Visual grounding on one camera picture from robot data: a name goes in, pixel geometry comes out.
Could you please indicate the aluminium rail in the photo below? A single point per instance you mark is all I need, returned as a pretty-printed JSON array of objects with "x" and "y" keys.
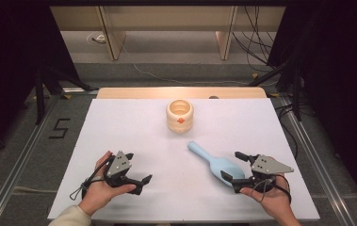
[
  {"x": 19, "y": 163},
  {"x": 317, "y": 163}
]

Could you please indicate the light blue hairbrush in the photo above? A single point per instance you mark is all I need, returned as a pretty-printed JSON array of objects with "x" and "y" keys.
[{"x": 217, "y": 164}]

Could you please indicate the black metal stand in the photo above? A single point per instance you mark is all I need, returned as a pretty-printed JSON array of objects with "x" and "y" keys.
[
  {"x": 40, "y": 94},
  {"x": 297, "y": 94}
]

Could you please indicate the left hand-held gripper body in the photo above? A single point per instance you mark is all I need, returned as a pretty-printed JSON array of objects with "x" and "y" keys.
[{"x": 118, "y": 166}]

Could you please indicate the white board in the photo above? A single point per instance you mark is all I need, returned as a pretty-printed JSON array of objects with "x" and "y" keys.
[{"x": 166, "y": 188}]

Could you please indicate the person's right hand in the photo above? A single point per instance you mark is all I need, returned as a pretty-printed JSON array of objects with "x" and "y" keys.
[{"x": 276, "y": 201}]

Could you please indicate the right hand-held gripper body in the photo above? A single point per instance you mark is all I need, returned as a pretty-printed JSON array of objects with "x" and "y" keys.
[{"x": 267, "y": 165}]

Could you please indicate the beige wooden desk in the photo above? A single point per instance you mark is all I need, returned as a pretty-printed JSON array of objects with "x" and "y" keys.
[{"x": 166, "y": 19}]

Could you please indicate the black curtain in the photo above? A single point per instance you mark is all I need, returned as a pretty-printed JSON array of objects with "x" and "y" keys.
[
  {"x": 339, "y": 78},
  {"x": 6, "y": 62}
]

